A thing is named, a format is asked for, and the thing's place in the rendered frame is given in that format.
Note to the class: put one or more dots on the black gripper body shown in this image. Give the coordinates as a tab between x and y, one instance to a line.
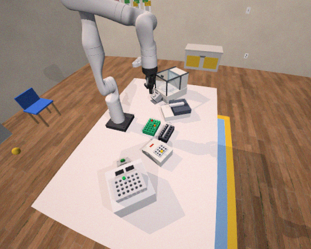
149	73

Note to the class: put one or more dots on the analytical balance with glass draft shield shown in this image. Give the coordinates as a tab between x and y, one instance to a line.
170	84

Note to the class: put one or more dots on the green tube rack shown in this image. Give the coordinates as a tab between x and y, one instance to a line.
149	127

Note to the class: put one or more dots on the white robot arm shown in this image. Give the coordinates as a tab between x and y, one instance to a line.
144	21

